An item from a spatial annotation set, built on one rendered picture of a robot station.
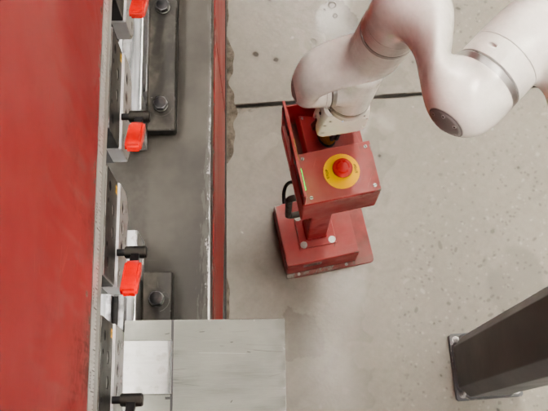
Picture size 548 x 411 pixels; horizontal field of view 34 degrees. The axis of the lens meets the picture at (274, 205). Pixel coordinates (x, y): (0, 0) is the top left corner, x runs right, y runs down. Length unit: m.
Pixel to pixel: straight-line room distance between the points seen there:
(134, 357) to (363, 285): 1.15
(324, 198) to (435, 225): 0.87
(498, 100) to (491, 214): 1.48
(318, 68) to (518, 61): 0.42
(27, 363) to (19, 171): 0.17
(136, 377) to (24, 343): 0.69
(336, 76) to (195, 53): 0.38
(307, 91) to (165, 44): 0.35
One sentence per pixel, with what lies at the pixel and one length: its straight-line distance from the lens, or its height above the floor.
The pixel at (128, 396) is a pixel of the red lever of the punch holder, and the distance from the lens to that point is 1.23.
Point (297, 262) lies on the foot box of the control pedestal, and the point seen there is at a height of 0.12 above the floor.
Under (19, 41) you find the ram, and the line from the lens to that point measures 0.82.
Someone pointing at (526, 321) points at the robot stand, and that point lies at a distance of 1.85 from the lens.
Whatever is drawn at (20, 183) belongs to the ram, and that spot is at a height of 1.74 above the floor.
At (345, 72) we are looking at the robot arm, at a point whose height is 1.13.
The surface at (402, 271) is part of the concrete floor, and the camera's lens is 2.55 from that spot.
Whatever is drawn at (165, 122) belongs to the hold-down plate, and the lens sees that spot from 1.69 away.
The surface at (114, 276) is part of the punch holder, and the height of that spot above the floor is 1.26.
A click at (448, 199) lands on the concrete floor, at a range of 2.63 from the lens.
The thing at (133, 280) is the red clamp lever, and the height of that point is 1.31.
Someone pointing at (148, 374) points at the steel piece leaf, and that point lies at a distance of 1.49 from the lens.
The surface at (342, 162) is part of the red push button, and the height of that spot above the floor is 0.81.
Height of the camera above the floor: 2.48
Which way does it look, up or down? 75 degrees down
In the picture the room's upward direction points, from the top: 1 degrees clockwise
